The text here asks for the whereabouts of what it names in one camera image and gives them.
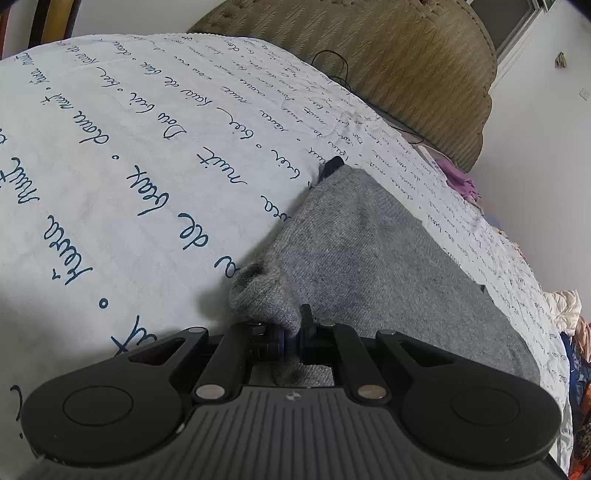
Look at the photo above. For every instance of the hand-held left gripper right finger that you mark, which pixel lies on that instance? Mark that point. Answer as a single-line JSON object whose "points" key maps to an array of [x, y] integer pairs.
{"points": [[302, 344]]}

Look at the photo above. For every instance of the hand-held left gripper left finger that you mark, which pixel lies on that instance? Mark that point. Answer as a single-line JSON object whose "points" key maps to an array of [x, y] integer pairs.
{"points": [[276, 344]]}

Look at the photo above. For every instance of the grey sweater with navy sleeves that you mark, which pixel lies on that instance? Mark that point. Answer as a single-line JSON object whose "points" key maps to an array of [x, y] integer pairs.
{"points": [[369, 258]]}

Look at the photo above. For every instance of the purple cloth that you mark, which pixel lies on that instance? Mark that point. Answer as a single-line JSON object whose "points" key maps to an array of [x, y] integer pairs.
{"points": [[457, 180]]}

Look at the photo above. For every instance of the white script-printed bed sheet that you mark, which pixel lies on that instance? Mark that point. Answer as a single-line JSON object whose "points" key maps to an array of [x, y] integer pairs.
{"points": [[115, 161]]}

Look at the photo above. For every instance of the cream jacket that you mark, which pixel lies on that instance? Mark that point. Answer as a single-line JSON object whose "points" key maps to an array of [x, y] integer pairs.
{"points": [[563, 309]]}

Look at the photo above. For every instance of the blue cloth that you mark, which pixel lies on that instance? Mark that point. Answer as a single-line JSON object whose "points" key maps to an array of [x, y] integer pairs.
{"points": [[579, 383]]}

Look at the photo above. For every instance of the pink cloth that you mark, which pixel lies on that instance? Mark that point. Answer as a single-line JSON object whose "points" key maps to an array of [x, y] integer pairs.
{"points": [[582, 339]]}

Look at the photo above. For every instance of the olive padded headboard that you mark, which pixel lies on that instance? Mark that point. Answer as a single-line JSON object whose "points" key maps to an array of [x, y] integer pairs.
{"points": [[392, 60]]}

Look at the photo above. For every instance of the window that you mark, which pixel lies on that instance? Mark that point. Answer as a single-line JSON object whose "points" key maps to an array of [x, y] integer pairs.
{"points": [[517, 23]]}

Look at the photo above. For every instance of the striped curtain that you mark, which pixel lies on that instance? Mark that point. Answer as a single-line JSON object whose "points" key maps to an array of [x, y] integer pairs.
{"points": [[37, 18]]}

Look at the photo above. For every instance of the wall socket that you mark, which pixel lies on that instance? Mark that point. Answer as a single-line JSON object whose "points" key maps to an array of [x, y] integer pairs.
{"points": [[585, 93]]}

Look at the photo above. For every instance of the small wall ornament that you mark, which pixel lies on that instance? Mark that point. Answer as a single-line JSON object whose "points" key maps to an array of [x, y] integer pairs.
{"points": [[561, 60]]}

